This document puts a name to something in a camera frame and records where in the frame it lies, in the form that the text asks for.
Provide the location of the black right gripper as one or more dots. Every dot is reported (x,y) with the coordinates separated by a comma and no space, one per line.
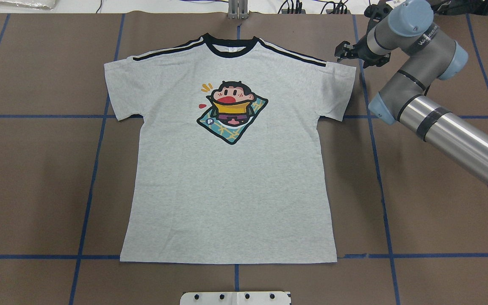
(360,50)

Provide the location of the grey cartoon print t-shirt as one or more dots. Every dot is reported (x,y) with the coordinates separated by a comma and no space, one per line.
(230,168)

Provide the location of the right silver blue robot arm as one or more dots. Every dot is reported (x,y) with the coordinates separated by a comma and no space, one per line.
(432,55)

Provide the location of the clear plastic bag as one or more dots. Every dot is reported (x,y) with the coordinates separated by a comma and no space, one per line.
(35,4)

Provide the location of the aluminium frame post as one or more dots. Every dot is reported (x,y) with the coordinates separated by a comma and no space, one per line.
(238,9)

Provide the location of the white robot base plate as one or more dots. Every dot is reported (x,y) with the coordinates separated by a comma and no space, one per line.
(237,298)

